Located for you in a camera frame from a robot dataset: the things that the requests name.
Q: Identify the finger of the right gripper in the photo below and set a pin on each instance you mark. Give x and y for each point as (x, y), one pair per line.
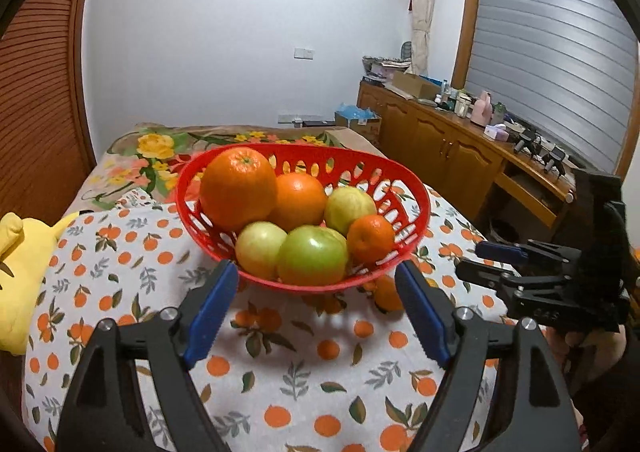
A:
(500, 276)
(520, 251)

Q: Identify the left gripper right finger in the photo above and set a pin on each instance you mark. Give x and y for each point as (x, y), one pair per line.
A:
(530, 408)

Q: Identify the yellow plush toy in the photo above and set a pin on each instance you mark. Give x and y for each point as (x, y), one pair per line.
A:
(27, 245)

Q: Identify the large orange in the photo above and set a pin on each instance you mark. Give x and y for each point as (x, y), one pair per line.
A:
(237, 188)

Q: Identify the pink bottle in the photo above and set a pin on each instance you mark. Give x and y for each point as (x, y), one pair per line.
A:
(482, 110)

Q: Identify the small mandarin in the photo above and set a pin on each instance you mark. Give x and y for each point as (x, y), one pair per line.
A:
(385, 295)

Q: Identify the mandarin orange front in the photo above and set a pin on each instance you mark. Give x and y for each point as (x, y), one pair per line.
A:
(370, 239)

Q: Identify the wooden sideboard cabinet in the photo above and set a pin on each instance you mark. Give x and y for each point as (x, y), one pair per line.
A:
(483, 179)

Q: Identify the pale green apple in basket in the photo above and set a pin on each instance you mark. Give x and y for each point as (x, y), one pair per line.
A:
(257, 249)

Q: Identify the red plastic basket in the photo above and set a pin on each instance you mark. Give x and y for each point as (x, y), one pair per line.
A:
(394, 188)

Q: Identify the floral bed blanket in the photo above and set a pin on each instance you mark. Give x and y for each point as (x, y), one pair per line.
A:
(152, 156)

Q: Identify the orange in basket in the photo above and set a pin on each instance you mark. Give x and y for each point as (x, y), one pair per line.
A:
(301, 201)

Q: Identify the cardboard box on cabinet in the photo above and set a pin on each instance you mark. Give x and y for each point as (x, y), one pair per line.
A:
(415, 86)

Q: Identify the wooden louvered wardrobe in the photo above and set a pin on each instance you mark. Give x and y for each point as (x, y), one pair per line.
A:
(46, 151)

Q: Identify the white wall switch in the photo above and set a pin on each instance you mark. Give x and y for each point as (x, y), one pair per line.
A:
(303, 53)

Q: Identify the person right hand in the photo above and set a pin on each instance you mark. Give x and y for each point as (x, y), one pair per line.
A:
(595, 352)

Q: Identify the cardboard box blue contents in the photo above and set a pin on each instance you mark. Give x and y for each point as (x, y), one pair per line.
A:
(365, 122)

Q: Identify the yellow-green apple in basket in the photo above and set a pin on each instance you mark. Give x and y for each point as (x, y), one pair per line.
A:
(345, 205)

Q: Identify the grey window blind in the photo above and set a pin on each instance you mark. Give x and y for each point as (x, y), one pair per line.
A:
(564, 66)

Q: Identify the stack of papers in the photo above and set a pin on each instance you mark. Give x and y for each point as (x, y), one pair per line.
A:
(381, 70)

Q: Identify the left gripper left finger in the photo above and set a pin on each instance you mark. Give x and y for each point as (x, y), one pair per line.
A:
(103, 408)

